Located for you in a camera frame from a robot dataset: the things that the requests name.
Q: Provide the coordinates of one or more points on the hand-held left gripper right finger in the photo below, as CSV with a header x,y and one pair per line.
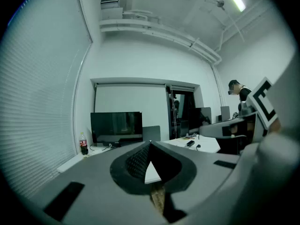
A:
x,y
206,172

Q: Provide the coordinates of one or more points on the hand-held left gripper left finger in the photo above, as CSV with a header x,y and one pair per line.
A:
x,y
93,184

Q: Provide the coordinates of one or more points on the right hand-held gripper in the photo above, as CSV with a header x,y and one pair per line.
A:
x,y
262,102

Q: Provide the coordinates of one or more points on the person's right forearm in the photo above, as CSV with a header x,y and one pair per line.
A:
x,y
275,125

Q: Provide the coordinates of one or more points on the black power plug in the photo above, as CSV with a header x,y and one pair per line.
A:
x,y
198,146

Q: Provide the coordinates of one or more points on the black power adapter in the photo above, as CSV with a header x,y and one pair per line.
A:
x,y
190,143

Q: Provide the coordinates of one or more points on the dark soda bottle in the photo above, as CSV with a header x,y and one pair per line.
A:
x,y
84,146

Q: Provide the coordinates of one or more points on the gray desk partition panel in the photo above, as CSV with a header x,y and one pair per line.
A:
x,y
225,114
152,132

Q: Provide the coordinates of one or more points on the dark side monitor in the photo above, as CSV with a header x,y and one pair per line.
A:
x,y
197,121

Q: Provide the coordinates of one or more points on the black computer monitor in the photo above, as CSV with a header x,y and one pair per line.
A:
x,y
117,125

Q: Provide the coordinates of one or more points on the dark glass window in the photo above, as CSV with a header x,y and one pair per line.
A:
x,y
182,102

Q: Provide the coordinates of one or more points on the white roller blind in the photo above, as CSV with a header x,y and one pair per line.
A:
x,y
131,97

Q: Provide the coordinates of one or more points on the white venetian window blind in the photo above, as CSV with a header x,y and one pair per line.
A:
x,y
35,90

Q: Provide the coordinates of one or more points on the ceiling sprinkler head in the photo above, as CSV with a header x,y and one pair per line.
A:
x,y
220,2

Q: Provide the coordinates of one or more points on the white ceiling pipe run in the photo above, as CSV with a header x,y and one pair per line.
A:
x,y
140,24

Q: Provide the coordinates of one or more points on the white air conditioning unit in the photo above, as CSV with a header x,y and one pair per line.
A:
x,y
111,10

